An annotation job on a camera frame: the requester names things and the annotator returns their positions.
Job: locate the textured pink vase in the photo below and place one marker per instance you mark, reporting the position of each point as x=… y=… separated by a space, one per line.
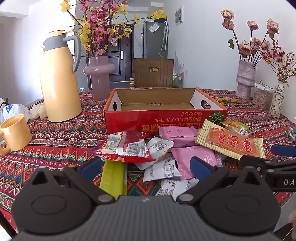
x=245 y=81

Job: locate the dark brown door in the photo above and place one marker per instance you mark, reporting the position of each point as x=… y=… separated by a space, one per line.
x=122 y=62

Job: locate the small figurine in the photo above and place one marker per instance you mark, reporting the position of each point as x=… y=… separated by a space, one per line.
x=291 y=134

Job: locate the yellow box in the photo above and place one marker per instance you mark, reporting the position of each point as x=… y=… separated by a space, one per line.
x=160 y=15

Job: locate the red cardboard box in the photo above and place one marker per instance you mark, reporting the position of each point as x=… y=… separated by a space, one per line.
x=148 y=118

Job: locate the pink snack packet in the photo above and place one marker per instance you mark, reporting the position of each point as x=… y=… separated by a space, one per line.
x=185 y=155
x=178 y=135

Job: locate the patterned red tablecloth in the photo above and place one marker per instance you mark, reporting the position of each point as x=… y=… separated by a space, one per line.
x=57 y=143

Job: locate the beige cloth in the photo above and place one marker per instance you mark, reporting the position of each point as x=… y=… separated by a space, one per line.
x=39 y=111

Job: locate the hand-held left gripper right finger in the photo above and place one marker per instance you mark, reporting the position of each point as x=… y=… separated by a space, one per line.
x=200 y=168

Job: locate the white plastic bag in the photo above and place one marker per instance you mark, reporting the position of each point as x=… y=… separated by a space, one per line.
x=13 y=110

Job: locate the white wall panel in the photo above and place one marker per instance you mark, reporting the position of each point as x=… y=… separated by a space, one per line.
x=178 y=16

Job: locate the long yellow orange snack packet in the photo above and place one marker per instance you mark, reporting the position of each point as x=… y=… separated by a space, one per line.
x=231 y=141

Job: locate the smooth pink vase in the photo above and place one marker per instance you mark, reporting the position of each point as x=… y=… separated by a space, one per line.
x=99 y=78

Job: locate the grey refrigerator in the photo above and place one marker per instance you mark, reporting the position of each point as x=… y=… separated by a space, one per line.
x=153 y=44

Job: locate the red white snack packet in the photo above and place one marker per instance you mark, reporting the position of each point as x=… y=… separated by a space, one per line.
x=129 y=146

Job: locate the wooden chair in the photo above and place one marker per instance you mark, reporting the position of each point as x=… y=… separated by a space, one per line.
x=152 y=77

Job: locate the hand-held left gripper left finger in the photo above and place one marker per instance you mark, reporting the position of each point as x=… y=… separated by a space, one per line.
x=91 y=167

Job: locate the small orange green snack packet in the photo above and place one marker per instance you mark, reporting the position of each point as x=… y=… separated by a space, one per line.
x=235 y=126

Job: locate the yellow thermos jug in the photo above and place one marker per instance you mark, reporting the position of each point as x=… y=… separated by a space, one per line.
x=60 y=88

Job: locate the yellow mug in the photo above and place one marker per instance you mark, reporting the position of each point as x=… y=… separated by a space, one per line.
x=15 y=133

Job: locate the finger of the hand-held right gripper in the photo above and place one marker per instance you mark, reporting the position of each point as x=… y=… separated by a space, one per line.
x=254 y=161
x=283 y=150

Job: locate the floral ceramic vase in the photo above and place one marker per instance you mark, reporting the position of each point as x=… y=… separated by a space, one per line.
x=277 y=102

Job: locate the white folded umbrella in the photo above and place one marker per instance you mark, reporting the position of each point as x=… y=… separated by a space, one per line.
x=165 y=34

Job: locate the small storage rack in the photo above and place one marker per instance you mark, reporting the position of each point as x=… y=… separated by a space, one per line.
x=177 y=80

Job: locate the dried pink roses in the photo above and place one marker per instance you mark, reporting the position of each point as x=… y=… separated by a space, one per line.
x=251 y=45

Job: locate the glass jar with grains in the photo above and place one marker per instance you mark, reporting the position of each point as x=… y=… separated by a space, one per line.
x=262 y=98

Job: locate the pink yellow flowering branches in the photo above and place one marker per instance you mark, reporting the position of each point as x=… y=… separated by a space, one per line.
x=101 y=30

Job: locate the fallen yellow petals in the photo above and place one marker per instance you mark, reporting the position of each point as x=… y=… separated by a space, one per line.
x=231 y=100

